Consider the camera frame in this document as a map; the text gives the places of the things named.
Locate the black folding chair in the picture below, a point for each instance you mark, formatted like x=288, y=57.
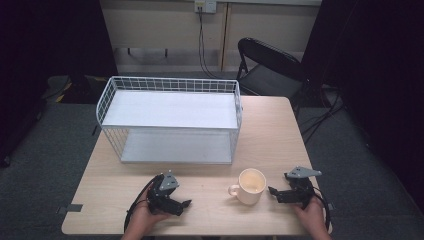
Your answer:
x=273, y=71

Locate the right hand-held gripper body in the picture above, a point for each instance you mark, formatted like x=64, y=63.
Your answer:
x=301, y=186

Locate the white wall socket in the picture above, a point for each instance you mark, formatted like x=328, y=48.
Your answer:
x=205, y=6

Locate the yellow black floor tape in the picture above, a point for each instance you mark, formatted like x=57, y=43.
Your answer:
x=64, y=91

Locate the grey tape strip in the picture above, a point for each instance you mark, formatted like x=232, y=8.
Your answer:
x=70, y=208

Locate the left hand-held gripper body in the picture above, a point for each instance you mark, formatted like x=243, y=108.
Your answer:
x=163, y=191

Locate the person's right hand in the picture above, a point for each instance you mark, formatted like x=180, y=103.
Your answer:
x=310, y=215

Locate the dark curtain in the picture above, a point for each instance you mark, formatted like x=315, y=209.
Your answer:
x=50, y=40
x=376, y=66

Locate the cream ceramic cup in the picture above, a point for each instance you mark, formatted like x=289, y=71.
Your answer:
x=250, y=192

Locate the person's left hand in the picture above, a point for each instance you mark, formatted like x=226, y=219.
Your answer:
x=144, y=216

